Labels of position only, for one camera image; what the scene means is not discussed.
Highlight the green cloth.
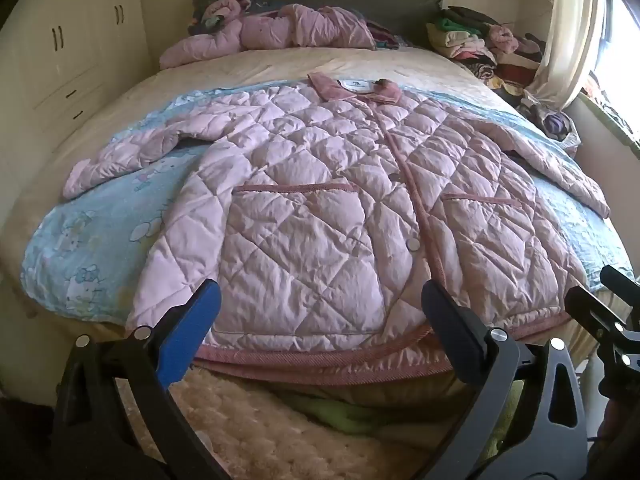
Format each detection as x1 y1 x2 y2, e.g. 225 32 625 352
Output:
280 390 476 436

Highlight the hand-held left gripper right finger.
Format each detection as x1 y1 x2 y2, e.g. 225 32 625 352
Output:
421 277 588 480

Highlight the grey padded headboard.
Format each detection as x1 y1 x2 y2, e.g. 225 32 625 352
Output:
191 0 446 51

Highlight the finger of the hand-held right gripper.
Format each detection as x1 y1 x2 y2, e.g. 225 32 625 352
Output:
599 264 640 306
565 285 640 361

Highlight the cream curtain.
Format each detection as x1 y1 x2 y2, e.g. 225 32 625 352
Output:
522 0 608 111

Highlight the bed with cream sheet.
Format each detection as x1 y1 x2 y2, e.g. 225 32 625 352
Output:
0 42 636 401

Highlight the blue cartoon printed blanket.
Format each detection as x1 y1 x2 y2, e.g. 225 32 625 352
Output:
22 82 636 328

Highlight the colourful patterned cloth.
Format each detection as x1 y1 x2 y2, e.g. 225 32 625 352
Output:
367 19 403 52

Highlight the pink quilted coat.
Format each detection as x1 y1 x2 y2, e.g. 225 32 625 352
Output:
62 72 612 381

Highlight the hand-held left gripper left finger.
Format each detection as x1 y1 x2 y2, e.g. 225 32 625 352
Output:
50 277 223 480

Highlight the window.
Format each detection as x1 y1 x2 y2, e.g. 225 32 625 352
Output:
582 0 640 151

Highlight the crumpled pink quilted garment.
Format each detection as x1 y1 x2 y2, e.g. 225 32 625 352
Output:
159 0 377 70

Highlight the pile of folded clothes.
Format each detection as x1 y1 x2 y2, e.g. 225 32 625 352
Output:
425 6 548 96

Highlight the cream wardrobe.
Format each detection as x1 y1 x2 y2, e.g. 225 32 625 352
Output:
0 0 151 161

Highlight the purple cloth bundle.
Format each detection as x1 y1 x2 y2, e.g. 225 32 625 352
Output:
520 97 583 148

